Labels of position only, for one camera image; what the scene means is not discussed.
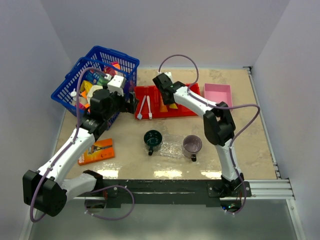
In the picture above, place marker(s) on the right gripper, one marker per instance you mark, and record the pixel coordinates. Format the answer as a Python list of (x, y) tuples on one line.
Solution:
[(167, 102)]

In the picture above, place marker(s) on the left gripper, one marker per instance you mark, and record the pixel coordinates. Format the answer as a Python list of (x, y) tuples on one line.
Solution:
[(128, 107)]

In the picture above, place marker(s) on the yellow toothpaste tube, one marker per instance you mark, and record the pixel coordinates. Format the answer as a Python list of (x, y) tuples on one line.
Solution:
[(173, 106)]

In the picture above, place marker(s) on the orange toothpaste tube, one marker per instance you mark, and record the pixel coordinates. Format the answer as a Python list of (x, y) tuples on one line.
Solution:
[(163, 108)]

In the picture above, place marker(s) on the dark green mug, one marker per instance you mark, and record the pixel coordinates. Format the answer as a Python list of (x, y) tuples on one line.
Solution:
[(153, 140)]

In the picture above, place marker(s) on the clear textured acrylic holder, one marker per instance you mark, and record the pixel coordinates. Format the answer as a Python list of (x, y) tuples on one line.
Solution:
[(172, 146)]

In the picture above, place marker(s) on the grey-purple mug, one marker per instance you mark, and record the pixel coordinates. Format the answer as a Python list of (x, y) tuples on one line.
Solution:
[(191, 145)]

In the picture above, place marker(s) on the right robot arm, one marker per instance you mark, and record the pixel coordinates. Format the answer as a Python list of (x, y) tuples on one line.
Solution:
[(219, 128)]

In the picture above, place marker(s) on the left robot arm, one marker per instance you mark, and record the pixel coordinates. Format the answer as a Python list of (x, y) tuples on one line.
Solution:
[(46, 189)]

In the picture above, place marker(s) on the white toothbrush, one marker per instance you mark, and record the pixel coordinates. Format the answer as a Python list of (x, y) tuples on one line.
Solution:
[(150, 115)]

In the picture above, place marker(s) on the clear textured oval tray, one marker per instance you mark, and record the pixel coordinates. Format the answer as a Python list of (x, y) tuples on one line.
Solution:
[(173, 146)]

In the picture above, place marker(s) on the red left bin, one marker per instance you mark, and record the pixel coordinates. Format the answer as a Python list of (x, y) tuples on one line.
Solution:
[(141, 93)]

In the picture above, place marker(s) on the red bin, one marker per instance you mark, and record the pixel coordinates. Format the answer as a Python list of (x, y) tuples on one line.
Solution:
[(156, 109), (185, 100), (141, 93)]

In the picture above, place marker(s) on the red middle bin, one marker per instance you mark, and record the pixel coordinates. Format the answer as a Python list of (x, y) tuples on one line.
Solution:
[(156, 109)]

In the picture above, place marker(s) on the red right bin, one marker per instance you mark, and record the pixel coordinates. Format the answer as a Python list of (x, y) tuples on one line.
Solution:
[(185, 100)]

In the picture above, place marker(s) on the blue plastic basket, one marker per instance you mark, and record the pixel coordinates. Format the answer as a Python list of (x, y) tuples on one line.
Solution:
[(100, 58)]

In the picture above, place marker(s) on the white crumpled pouch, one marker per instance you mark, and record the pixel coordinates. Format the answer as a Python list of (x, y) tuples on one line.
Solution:
[(92, 90)]

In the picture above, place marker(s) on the pink drawer box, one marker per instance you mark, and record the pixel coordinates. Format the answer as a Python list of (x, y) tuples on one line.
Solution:
[(218, 93)]

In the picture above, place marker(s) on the orange razor package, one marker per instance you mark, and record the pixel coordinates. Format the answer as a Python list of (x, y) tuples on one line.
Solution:
[(99, 151)]

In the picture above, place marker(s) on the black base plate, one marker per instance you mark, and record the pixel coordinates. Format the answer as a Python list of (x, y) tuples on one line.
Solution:
[(208, 192)]

